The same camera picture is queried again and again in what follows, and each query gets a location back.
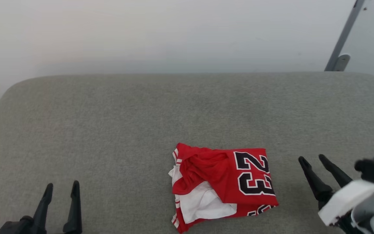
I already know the grey fabric sofa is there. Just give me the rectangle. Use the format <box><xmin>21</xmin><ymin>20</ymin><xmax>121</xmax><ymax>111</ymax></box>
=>
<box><xmin>0</xmin><ymin>71</ymin><xmax>374</xmax><ymax>234</ymax></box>

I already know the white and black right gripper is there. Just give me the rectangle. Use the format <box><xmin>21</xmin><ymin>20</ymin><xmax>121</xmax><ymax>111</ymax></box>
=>
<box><xmin>298</xmin><ymin>154</ymin><xmax>374</xmax><ymax>234</ymax></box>

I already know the grey metal pole bracket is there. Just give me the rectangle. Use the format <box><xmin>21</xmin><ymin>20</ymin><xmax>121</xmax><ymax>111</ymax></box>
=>
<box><xmin>332</xmin><ymin>54</ymin><xmax>351</xmax><ymax>72</ymax></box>

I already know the grey metal pole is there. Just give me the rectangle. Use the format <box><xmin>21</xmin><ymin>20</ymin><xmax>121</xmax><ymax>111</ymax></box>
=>
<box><xmin>324</xmin><ymin>0</ymin><xmax>366</xmax><ymax>71</ymax></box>

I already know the red and white basketball jersey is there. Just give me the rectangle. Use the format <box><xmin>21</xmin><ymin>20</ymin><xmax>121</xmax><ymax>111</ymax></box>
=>
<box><xmin>168</xmin><ymin>142</ymin><xmax>279</xmax><ymax>234</ymax></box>

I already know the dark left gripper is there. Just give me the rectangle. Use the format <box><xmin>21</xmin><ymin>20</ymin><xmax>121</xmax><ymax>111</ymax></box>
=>
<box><xmin>0</xmin><ymin>181</ymin><xmax>82</xmax><ymax>234</ymax></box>

